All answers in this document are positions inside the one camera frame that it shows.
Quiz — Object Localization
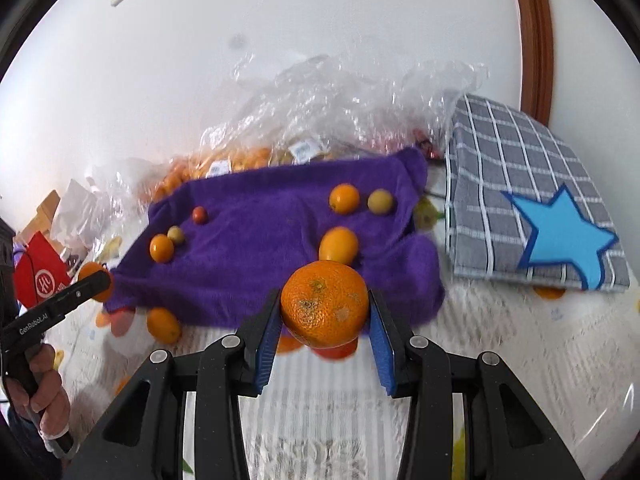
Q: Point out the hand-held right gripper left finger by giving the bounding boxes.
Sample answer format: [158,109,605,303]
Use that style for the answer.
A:
[65,287,284,480]

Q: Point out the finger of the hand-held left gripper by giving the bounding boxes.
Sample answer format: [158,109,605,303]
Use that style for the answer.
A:
[49,270,114,318]

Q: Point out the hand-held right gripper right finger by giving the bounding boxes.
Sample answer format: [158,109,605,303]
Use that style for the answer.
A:
[367,290,587,480]

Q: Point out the large orange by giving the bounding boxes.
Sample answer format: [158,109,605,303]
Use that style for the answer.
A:
[77,261,111,286]
[280,260,370,348]

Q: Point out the small round orange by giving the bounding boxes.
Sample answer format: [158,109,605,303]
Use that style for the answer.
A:
[149,234,175,264]
[329,183,361,215]

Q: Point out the oval orange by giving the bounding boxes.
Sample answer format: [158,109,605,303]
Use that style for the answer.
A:
[146,307,182,344]
[318,226,360,266]

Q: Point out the small yellow fruit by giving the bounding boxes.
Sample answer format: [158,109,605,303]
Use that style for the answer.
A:
[367,188,396,214]

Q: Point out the person's left hand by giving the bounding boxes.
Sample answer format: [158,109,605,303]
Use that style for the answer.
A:
[9,344,72,438]

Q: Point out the red paper bag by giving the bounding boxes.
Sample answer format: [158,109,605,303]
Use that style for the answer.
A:
[12,232,72,306]

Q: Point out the fruit printed tablecloth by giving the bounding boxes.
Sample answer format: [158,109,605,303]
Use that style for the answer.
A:
[45,232,640,480]

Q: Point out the purple towel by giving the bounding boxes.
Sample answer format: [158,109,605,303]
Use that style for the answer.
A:
[102,147,446,332]

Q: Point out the crumpled clear plastic bag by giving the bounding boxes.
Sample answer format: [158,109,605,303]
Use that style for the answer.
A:
[87,157,166,261]

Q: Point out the dark blue clothing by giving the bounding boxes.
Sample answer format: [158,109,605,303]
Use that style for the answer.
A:
[0,405,63,480]

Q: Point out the clear plastic bag of oranges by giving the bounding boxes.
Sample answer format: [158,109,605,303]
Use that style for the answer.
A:
[150,105,286,203]

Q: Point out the grey checked cloth blue star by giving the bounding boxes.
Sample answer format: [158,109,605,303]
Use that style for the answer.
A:
[445,92,631,292]

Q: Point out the clear plastic bag brown fruit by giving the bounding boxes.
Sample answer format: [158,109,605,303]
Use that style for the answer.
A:
[272,55,416,163]

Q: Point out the clear plastic bag red fruit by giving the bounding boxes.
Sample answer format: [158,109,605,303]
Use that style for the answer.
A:
[400,60,490,158]

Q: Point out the brown wooden door frame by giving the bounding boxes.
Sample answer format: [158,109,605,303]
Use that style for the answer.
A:
[507,0,554,126]

